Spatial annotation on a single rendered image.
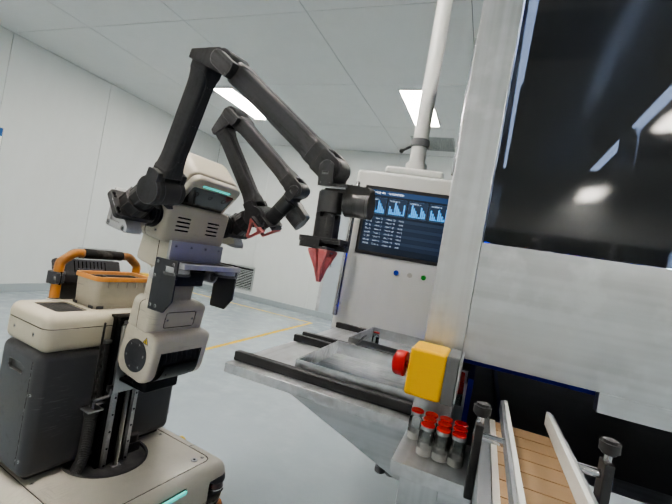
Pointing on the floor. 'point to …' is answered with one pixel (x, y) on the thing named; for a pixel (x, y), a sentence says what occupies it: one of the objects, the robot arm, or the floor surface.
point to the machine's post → (469, 195)
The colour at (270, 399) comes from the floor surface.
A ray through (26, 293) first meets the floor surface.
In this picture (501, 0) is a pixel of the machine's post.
